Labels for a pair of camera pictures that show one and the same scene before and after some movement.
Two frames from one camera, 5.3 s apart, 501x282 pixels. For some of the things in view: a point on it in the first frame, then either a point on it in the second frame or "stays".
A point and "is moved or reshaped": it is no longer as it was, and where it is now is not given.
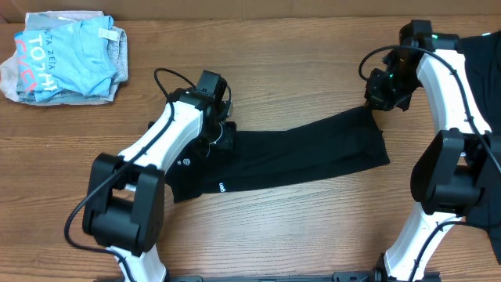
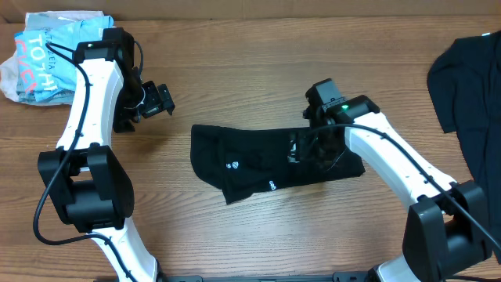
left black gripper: [226, 138] → [127, 118]
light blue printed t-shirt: [73, 56] stays
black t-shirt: [279, 154] is moved or reshaped
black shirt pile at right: [481, 51] stays
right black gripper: [377, 95] → [307, 147]
